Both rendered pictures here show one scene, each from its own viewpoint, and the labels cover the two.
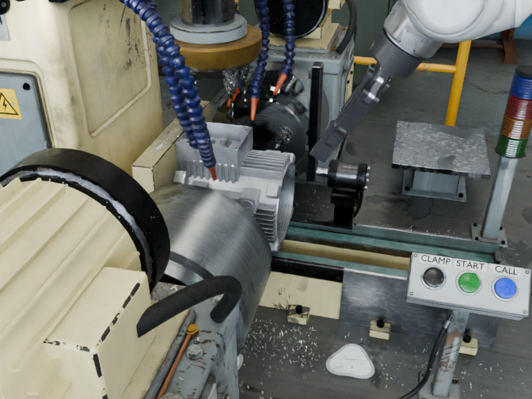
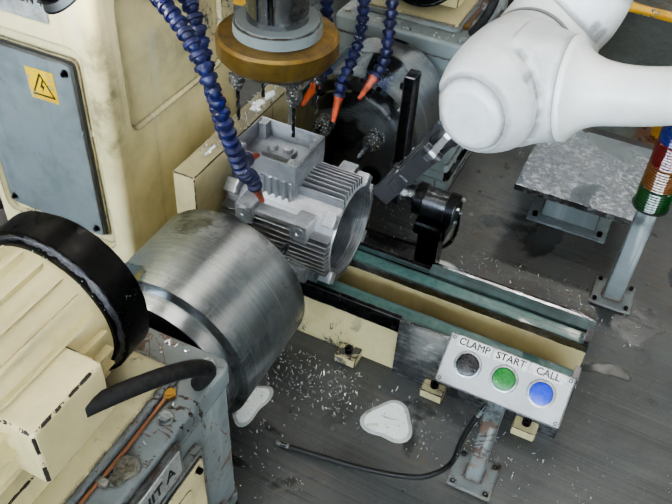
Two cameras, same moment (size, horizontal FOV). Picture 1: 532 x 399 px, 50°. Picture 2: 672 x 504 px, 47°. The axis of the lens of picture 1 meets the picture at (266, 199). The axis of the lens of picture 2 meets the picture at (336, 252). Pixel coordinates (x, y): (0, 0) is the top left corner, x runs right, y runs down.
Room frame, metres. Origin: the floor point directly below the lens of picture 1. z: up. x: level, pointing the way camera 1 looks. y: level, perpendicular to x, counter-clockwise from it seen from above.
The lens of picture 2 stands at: (-0.03, -0.17, 1.86)
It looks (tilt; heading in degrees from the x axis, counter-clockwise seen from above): 43 degrees down; 9
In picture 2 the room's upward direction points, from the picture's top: 4 degrees clockwise
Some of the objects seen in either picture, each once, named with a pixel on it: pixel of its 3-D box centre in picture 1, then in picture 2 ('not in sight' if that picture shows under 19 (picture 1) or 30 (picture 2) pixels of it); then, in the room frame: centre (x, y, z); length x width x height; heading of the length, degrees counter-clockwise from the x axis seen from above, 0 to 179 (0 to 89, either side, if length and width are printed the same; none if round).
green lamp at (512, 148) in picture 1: (512, 142); (654, 195); (1.12, -0.54, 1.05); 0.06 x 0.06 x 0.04
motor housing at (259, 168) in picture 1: (237, 195); (298, 210); (0.96, 0.06, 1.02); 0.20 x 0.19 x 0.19; 75
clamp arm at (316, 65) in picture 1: (315, 124); (404, 140); (1.06, -0.10, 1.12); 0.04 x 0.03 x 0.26; 76
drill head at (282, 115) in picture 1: (275, 117); (377, 106); (1.29, -0.02, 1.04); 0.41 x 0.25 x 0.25; 166
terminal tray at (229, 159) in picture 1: (215, 151); (278, 159); (0.97, 0.10, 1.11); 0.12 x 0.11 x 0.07; 75
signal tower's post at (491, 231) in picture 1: (507, 160); (646, 214); (1.12, -0.54, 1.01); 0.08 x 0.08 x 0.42; 76
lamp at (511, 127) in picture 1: (517, 123); (663, 174); (1.12, -0.54, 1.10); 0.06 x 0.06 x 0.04
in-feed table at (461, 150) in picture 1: (436, 164); (580, 188); (1.38, -0.47, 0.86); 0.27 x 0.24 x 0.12; 166
